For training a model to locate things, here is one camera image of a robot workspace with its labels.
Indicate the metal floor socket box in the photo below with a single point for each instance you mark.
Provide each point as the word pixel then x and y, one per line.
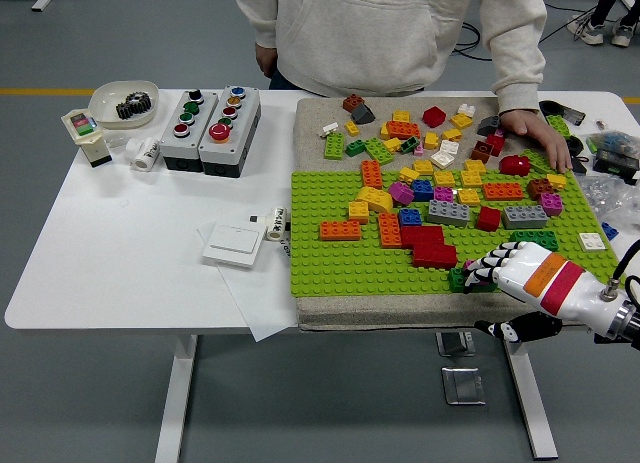
pixel 462 385

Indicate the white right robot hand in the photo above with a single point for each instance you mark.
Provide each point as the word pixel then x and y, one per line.
pixel 545 283

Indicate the brown hollow brick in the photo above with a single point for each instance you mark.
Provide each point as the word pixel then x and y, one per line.
pixel 482 150

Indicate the bag of blue parts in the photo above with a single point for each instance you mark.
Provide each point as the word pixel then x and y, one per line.
pixel 612 142

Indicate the person's right hand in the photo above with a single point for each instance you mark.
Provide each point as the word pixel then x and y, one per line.
pixel 266 58

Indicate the magenta square brick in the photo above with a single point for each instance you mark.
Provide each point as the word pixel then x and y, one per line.
pixel 443 194
pixel 401 193
pixel 552 204
pixel 468 266

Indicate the white table leg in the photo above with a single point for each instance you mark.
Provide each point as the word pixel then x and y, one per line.
pixel 176 398
pixel 531 398

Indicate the small metal bolt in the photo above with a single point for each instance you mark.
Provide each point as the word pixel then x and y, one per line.
pixel 601 123

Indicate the small white clip piece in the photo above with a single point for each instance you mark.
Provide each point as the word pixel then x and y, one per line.
pixel 330 129

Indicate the yellow arch brick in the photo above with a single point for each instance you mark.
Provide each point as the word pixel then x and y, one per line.
pixel 375 199

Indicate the cream red-green switch box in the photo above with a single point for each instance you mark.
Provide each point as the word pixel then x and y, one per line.
pixel 85 128

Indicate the red square brick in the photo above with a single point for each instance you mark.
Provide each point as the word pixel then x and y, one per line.
pixel 434 116
pixel 495 144
pixel 488 218

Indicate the white square brick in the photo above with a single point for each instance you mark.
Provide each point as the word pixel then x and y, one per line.
pixel 449 146

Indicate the red long brick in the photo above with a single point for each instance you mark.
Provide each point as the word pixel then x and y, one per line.
pixel 435 256
pixel 422 235

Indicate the orange long brick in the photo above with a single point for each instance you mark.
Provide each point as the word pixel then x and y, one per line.
pixel 340 230
pixel 503 191
pixel 403 129
pixel 372 174
pixel 390 230

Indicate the grey-brown foam mat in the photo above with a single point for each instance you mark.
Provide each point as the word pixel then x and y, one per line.
pixel 307 143

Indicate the small dark green brick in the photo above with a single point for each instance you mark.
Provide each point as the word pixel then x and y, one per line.
pixel 356 148

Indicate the white paper sheet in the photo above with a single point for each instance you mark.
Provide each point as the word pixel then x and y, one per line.
pixel 260 303

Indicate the small yellow brick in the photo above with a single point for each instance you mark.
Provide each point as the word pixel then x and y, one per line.
pixel 351 128
pixel 431 140

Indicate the grey emergency-stop control box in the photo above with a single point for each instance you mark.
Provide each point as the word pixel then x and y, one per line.
pixel 227 143

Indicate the lime green long brick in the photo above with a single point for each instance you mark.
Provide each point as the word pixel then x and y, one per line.
pixel 532 160
pixel 379 151

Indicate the white hollow brick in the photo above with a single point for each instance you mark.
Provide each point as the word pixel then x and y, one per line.
pixel 442 159

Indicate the clear plastic bag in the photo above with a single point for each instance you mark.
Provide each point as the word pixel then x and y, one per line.
pixel 600 188

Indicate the person's left hand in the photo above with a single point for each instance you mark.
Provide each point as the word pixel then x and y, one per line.
pixel 537 130

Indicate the grey four-button control box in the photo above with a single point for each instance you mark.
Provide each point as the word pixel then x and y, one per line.
pixel 187 133

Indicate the brown square brick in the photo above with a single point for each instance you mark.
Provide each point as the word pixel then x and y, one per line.
pixel 353 102
pixel 541 188

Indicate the small white brick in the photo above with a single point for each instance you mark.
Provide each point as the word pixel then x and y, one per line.
pixel 466 109

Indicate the blue square brick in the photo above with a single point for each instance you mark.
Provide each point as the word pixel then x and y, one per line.
pixel 410 218
pixel 422 190

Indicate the person's left forearm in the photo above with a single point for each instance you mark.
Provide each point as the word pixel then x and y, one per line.
pixel 520 83

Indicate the white wall switch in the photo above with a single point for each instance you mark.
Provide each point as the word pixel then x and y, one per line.
pixel 232 245

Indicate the dark grey sloped brick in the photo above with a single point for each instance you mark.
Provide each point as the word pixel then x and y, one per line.
pixel 487 125
pixel 362 114

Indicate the black green electronic module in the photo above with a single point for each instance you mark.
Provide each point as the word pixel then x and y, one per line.
pixel 615 164

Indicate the red rounded brick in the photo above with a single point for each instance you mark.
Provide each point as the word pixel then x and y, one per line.
pixel 514 165

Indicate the dark green hollow brick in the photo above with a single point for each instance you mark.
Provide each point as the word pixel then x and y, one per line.
pixel 409 145

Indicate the yellow square brick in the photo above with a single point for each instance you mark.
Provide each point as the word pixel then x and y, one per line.
pixel 444 178
pixel 384 131
pixel 393 144
pixel 451 134
pixel 358 212
pixel 409 174
pixel 556 180
pixel 475 165
pixel 401 116
pixel 471 178
pixel 423 167
pixel 468 196
pixel 461 120

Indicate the black tape roll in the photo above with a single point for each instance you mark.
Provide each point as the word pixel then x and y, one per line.
pixel 561 110

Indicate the black metal gear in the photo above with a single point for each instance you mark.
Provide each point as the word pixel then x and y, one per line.
pixel 137 100
pixel 126 110

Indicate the dark green long brick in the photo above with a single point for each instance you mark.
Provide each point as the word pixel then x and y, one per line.
pixel 533 237
pixel 456 280

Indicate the green baseplate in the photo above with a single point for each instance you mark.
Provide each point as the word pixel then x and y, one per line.
pixel 320 273

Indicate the white oval bowl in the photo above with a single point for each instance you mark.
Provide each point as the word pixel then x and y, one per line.
pixel 107 108

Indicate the small blue brick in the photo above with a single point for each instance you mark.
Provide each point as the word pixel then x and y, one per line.
pixel 610 231

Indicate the white labelled tube connector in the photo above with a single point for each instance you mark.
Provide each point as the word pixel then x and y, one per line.
pixel 276 223

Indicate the small grey square chip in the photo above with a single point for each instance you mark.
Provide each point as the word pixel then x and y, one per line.
pixel 255 219

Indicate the black flat plug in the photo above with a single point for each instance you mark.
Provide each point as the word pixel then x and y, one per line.
pixel 581 165

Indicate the person's right forearm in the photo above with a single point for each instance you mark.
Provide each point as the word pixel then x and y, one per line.
pixel 266 33

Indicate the white flat square plate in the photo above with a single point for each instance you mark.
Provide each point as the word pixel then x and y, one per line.
pixel 592 241

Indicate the person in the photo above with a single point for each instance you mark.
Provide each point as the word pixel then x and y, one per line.
pixel 360 28
pixel 601 3

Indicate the grey long brick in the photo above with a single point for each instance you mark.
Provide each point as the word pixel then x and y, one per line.
pixel 448 213
pixel 525 216

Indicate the white plastic pipe fitting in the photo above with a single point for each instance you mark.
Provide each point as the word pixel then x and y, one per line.
pixel 142 155

